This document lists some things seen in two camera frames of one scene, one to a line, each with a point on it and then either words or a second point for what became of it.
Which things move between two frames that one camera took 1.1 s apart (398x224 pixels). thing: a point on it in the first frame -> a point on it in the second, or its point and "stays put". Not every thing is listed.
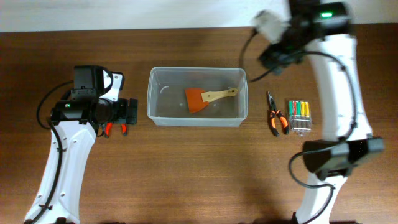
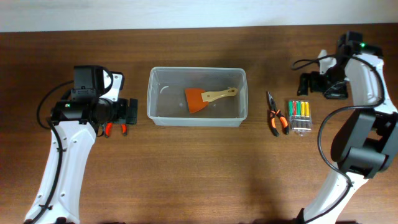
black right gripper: (282, 61) -> (337, 93)
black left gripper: (124, 115) stays put
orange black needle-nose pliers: (273, 112) stays put
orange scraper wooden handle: (197, 99) stays put
